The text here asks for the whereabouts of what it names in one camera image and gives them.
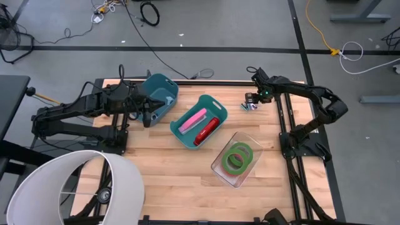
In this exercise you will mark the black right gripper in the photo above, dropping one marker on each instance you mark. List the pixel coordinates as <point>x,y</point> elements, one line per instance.
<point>262,98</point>

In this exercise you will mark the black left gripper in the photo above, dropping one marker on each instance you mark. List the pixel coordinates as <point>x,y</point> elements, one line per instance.
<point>145,104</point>

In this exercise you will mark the silver staple remover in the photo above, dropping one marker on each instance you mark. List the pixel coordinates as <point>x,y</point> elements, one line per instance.
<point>170,100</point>

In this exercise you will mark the pink stapler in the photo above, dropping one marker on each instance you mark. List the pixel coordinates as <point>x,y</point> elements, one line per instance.
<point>193,119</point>

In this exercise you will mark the red stapler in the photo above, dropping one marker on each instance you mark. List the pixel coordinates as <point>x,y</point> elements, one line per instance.
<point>206,131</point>

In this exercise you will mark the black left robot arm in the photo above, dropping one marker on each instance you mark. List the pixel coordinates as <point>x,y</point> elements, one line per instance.
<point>87,103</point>

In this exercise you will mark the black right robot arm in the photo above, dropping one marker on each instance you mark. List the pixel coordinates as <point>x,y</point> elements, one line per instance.
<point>300,89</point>

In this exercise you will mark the dark teal plastic bin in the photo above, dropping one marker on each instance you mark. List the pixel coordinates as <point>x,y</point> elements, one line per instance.
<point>162,89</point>

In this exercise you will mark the light teal plastic bin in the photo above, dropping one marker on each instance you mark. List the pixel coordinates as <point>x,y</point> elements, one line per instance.
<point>215,109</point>

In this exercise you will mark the clear plastic bin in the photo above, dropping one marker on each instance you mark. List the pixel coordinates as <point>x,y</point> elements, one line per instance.
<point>253,147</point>

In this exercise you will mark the white lamp shade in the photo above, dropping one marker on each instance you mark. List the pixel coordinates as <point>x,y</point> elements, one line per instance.
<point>128,187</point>

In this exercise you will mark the white power adapter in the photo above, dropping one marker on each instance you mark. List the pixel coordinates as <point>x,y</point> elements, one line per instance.
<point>97,19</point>

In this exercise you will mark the grey straight desk foot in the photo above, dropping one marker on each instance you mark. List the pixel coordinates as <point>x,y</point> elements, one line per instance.
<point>381,99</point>

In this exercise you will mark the grey T-shaped desk foot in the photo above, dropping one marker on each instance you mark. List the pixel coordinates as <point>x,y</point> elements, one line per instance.
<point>359,18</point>

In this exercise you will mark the wooden stick black knob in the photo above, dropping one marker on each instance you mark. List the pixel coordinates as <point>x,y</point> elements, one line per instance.
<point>30,91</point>

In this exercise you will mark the white rounded object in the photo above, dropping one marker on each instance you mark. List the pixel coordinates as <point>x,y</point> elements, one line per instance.
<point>397,69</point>

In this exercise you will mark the black desk leg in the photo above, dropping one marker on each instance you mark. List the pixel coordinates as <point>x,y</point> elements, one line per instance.
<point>22,153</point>

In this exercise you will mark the black desk top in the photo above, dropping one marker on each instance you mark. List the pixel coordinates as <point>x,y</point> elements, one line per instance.
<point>11,100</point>

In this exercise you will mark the black floor fan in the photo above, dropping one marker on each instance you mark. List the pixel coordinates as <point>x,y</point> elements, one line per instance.
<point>6,28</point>

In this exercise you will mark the black aluminium table frame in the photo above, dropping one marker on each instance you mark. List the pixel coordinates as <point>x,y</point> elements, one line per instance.
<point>203,83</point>

